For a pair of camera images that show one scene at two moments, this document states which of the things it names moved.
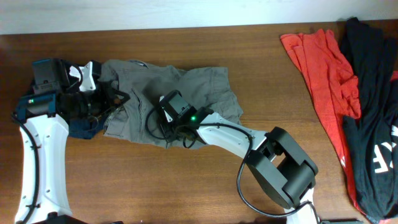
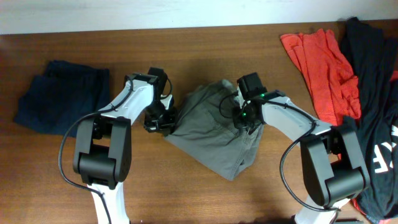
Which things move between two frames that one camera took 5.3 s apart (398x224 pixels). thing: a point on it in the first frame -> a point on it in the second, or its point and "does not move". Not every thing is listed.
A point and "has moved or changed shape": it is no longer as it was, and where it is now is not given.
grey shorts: (139, 84) has moved or changed shape
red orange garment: (334, 86) does not move
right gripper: (169, 133) -> (239, 121)
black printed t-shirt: (371, 140) does not move
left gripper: (106, 90) -> (165, 124)
